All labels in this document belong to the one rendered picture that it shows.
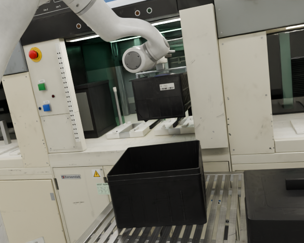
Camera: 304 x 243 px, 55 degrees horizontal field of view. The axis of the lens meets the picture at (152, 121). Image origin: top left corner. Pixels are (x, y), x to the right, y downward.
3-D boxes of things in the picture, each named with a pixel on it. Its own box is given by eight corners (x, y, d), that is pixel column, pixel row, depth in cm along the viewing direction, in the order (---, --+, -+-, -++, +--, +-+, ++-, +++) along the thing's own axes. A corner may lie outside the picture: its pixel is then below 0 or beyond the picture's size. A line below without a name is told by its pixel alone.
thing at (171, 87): (135, 130, 126) (123, 57, 120) (150, 120, 145) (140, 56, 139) (190, 126, 118) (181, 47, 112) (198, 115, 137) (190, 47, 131)
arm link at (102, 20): (113, -29, 86) (171, 42, 105) (76, 5, 92) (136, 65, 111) (113, -18, 80) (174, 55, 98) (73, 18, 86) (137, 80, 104)
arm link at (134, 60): (150, 41, 107) (131, 55, 110) (137, 41, 95) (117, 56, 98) (162, 61, 107) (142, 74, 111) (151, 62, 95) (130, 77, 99)
